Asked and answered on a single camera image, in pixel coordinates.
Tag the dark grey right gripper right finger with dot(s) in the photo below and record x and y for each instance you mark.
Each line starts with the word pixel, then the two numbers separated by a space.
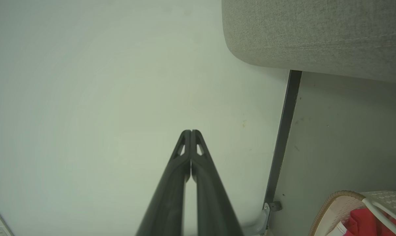
pixel 214 203

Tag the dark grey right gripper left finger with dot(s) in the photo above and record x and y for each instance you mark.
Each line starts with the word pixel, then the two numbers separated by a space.
pixel 165 203

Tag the red Bulls T-shirt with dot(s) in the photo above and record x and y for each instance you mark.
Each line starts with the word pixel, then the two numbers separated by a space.
pixel 362 223

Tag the grey fabric sofa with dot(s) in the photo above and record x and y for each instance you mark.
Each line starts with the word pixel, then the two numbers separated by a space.
pixel 316 32

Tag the cream perforated laundry basket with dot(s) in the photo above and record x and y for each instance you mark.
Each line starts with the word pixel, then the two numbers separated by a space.
pixel 335 203

